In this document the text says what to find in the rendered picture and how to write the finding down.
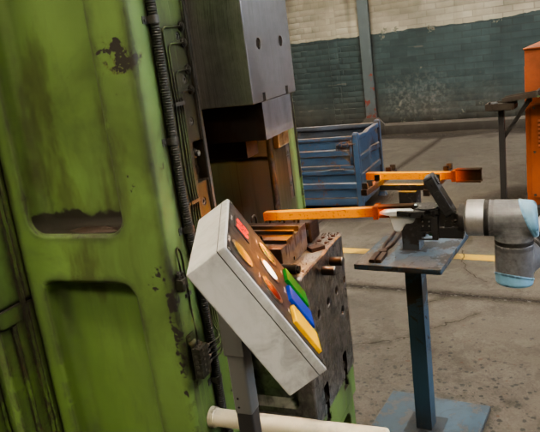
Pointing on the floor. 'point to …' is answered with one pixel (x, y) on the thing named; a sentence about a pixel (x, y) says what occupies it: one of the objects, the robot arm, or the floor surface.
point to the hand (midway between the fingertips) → (385, 208)
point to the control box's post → (244, 393)
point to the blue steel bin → (339, 162)
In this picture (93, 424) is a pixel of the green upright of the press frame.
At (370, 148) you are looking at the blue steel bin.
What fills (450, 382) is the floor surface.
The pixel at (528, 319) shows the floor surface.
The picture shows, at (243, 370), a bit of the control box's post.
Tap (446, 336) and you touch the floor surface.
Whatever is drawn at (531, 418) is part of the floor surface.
